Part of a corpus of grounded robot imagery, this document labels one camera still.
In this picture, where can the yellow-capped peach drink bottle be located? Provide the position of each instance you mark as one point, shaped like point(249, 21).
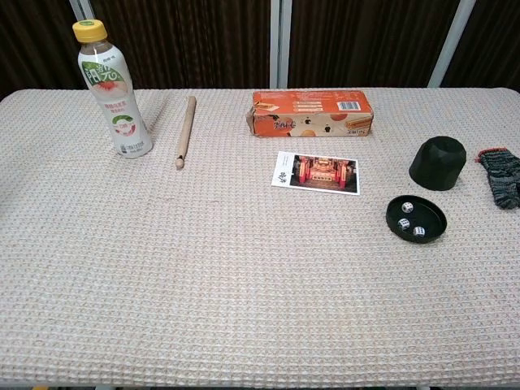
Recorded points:
point(118, 113)

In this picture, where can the wooden stick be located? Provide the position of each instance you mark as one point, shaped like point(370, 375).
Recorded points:
point(186, 130)

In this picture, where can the photo postcard with white border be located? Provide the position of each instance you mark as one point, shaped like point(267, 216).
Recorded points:
point(317, 172)

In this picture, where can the white die black pips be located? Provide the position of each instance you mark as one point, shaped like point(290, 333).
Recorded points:
point(419, 231)
point(407, 207)
point(403, 224)

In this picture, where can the dark knit glove red cuff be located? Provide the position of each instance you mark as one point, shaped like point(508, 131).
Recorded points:
point(503, 178)

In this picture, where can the white metal frame post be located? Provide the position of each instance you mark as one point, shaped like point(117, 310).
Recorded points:
point(281, 44)
point(80, 10)
point(451, 44)

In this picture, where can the orange cardboard snack box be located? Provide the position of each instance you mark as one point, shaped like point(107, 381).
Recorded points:
point(308, 122)

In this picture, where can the dark brown pleated curtain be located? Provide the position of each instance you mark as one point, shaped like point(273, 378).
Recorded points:
point(195, 40)

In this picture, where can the black dice cup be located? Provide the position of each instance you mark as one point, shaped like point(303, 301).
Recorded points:
point(436, 166)

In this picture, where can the black dice tray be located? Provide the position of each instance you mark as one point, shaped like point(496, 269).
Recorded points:
point(430, 217)

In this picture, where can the beige waffle-weave tablecloth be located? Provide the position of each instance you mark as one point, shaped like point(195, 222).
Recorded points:
point(243, 284)

